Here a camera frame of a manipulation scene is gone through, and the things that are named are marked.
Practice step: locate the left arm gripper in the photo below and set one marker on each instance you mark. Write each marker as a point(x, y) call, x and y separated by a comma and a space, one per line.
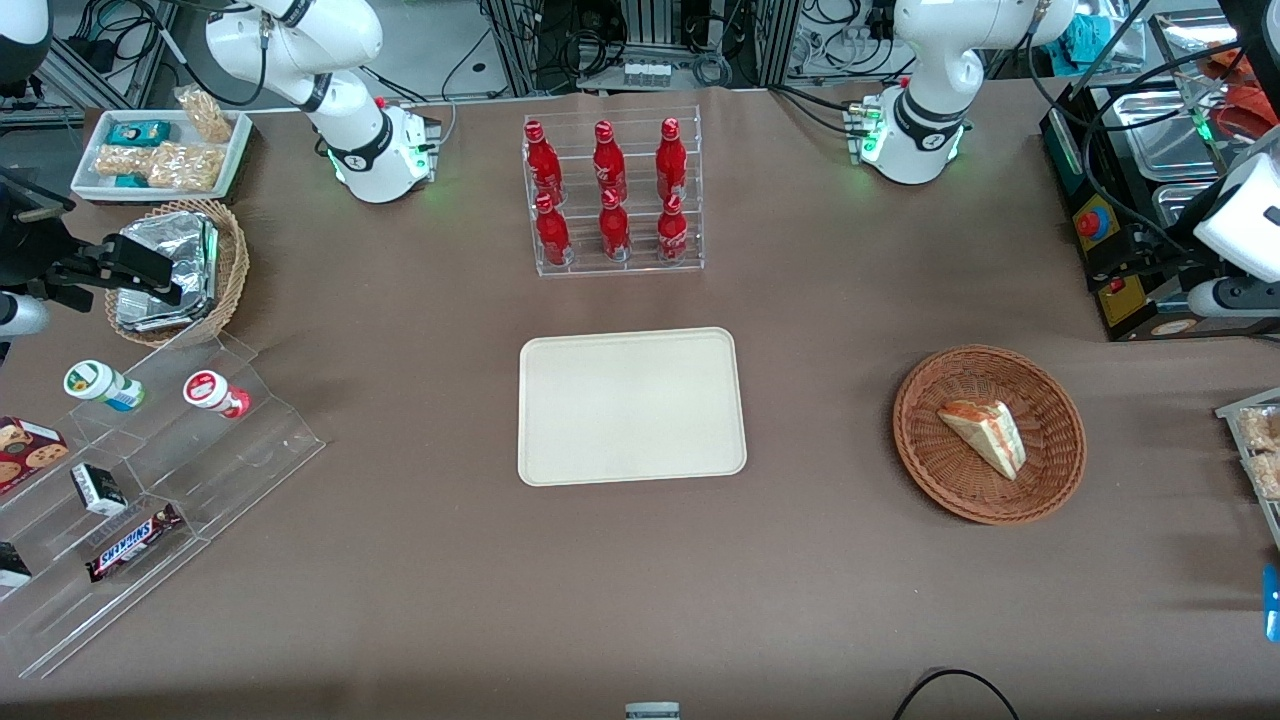
point(1172, 246)

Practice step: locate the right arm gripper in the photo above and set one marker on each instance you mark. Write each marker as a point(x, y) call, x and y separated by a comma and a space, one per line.
point(28, 255)

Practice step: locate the triangle sandwich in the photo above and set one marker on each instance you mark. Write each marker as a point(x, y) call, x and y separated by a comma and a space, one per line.
point(985, 435)

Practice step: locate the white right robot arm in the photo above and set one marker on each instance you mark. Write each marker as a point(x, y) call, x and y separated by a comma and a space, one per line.
point(340, 110)

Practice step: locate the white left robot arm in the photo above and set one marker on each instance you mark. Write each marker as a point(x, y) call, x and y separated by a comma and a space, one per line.
point(930, 110)

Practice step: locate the small tan wicker basket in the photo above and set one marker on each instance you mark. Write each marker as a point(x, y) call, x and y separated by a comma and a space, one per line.
point(232, 270)

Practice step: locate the white rectangular snack tray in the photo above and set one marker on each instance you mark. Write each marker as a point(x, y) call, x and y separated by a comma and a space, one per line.
point(235, 160)

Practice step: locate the grey snack tray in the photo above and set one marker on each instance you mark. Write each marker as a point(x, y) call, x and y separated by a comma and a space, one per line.
point(1232, 412)

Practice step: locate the wide brown wicker basket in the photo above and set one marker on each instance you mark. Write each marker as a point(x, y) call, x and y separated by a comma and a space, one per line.
point(930, 470)

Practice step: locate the beige plastic tray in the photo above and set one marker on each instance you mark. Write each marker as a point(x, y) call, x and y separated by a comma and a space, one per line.
point(630, 405)

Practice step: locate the foil wrapped food package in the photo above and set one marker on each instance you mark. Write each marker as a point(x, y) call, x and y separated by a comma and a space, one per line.
point(185, 250)

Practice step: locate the red emergency stop button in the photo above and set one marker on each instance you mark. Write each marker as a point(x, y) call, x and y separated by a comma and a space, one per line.
point(1092, 222)

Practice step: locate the steel food pan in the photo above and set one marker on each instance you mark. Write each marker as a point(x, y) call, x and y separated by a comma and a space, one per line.
point(1175, 205)
point(1150, 140)

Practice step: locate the black food warmer machine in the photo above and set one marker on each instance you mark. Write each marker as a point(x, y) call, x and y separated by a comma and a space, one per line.
point(1075, 170)

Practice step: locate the green capped yogurt bottle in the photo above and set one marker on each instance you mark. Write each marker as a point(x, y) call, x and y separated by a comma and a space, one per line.
point(95, 383)

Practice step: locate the clear bag of puffed snacks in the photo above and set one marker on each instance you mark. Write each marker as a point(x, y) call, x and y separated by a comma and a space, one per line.
point(188, 167)
point(122, 160)
point(207, 115)

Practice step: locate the red capped yogurt bottle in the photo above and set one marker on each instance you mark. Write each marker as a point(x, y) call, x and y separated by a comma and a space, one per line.
point(210, 392)

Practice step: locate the teal snack box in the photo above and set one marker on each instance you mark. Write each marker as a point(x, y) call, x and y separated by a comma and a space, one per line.
point(138, 133)

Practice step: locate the clear acrylic stepped display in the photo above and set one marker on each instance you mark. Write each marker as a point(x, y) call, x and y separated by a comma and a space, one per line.
point(240, 460)

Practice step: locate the red cookie box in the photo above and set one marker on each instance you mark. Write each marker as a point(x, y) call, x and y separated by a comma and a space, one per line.
point(25, 455)

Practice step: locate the small black white box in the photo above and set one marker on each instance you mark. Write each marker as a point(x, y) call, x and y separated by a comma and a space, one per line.
point(98, 490)

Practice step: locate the clear bag of rice snacks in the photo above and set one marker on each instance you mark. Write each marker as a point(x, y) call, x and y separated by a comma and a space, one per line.
point(1268, 475)
point(1262, 430)

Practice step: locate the teal bag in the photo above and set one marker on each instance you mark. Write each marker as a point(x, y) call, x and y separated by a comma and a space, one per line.
point(1095, 40)

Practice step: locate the snickers chocolate bar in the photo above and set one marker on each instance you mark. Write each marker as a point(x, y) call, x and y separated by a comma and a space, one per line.
point(132, 543)

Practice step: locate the black snack packet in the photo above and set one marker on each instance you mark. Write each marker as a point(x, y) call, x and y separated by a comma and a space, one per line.
point(12, 568)

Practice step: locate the blue plastic object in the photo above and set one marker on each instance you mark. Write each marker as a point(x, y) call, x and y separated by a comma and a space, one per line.
point(1272, 600)

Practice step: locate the red cola bottle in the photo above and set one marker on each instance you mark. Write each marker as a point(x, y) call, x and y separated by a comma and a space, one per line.
point(672, 235)
point(543, 165)
point(607, 165)
point(552, 238)
point(614, 233)
point(671, 162)

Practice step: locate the clear acrylic bottle rack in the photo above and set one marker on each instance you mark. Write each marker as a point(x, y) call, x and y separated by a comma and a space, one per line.
point(640, 268)

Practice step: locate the metal equipment rack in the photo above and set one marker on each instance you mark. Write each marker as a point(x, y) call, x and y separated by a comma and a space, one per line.
point(650, 40)

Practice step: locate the grey device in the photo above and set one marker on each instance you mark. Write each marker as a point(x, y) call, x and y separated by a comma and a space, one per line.
point(652, 711)

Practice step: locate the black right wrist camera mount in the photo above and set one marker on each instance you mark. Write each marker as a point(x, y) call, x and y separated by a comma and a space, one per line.
point(25, 235)

